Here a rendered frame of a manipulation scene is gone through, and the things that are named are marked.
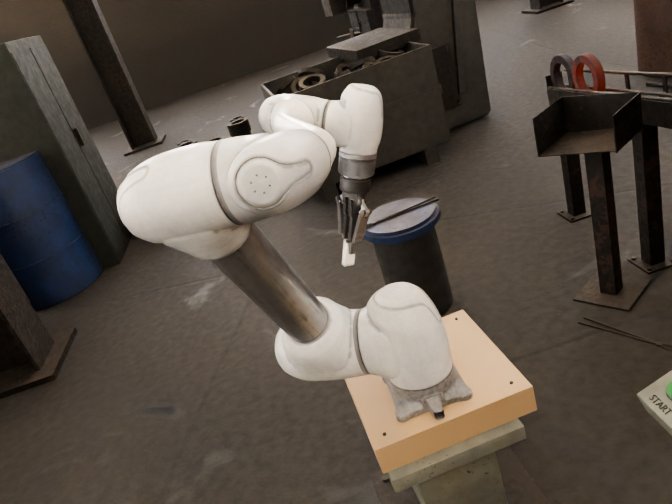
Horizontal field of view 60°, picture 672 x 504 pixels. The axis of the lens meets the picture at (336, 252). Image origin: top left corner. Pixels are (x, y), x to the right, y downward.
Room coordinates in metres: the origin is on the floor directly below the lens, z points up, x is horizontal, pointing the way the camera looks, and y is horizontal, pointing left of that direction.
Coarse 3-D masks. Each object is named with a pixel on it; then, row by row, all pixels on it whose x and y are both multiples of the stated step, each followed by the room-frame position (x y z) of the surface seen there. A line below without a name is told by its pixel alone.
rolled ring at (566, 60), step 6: (558, 54) 2.41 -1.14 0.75; (564, 54) 2.38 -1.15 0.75; (552, 60) 2.45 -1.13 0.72; (558, 60) 2.40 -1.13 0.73; (564, 60) 2.35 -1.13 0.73; (570, 60) 2.34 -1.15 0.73; (552, 66) 2.45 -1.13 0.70; (558, 66) 2.44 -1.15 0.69; (564, 66) 2.35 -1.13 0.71; (570, 66) 2.32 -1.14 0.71; (552, 72) 2.46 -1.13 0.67; (558, 72) 2.45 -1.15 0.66; (570, 72) 2.31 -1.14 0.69; (552, 78) 2.47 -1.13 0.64; (558, 78) 2.45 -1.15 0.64; (570, 78) 2.32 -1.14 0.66; (558, 84) 2.44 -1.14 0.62; (564, 84) 2.43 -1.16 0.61; (570, 84) 2.32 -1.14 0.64
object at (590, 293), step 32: (576, 96) 1.90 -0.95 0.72; (608, 96) 1.82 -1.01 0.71; (640, 96) 1.74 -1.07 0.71; (544, 128) 1.86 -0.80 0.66; (576, 128) 1.92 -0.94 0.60; (608, 128) 1.83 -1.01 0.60; (640, 128) 1.73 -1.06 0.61; (608, 160) 1.75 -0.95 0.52; (608, 192) 1.74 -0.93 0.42; (608, 224) 1.73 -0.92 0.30; (608, 256) 1.74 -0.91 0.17; (608, 288) 1.75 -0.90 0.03; (640, 288) 1.72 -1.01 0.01
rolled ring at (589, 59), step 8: (584, 56) 2.19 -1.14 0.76; (592, 56) 2.17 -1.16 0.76; (576, 64) 2.26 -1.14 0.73; (584, 64) 2.25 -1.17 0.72; (592, 64) 2.14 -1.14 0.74; (600, 64) 2.14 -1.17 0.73; (576, 72) 2.27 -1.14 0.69; (592, 72) 2.15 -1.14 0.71; (600, 72) 2.12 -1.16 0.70; (576, 80) 2.27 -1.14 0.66; (584, 80) 2.27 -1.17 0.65; (600, 80) 2.12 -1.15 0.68; (576, 88) 2.28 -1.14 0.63; (584, 88) 2.24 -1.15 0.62; (600, 88) 2.12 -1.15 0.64
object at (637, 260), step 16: (656, 128) 1.83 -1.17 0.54; (640, 144) 1.84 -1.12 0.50; (656, 144) 1.83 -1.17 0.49; (576, 160) 2.38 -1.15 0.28; (640, 160) 1.85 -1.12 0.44; (656, 160) 1.83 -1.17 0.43; (576, 176) 2.38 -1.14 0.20; (640, 176) 1.85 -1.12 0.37; (656, 176) 1.83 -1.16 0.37; (576, 192) 2.38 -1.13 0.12; (640, 192) 1.86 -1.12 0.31; (656, 192) 1.83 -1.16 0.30; (576, 208) 2.38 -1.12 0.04; (640, 208) 1.87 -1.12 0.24; (656, 208) 1.83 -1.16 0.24; (640, 224) 1.87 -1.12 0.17; (656, 224) 1.83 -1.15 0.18; (640, 240) 1.88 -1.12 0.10; (656, 240) 1.83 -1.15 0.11; (640, 256) 1.91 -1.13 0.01; (656, 256) 1.83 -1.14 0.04
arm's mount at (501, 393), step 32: (448, 320) 1.34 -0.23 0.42; (480, 352) 1.16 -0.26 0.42; (352, 384) 1.20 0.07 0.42; (384, 384) 1.16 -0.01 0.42; (480, 384) 1.05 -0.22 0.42; (512, 384) 1.02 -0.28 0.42; (384, 416) 1.05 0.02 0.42; (416, 416) 1.02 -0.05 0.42; (448, 416) 0.98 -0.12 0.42; (480, 416) 0.98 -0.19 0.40; (512, 416) 0.98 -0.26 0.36; (384, 448) 0.96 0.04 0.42; (416, 448) 0.96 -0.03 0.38
